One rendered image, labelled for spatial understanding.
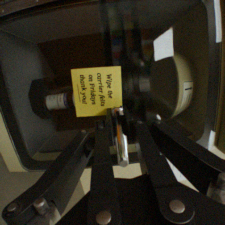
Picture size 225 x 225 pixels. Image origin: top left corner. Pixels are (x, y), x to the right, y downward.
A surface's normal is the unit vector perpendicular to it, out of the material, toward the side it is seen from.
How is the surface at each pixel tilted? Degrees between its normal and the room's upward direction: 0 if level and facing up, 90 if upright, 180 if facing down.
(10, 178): 0
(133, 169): 90
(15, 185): 0
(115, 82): 90
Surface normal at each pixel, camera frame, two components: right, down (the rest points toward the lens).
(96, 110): 0.03, 0.28
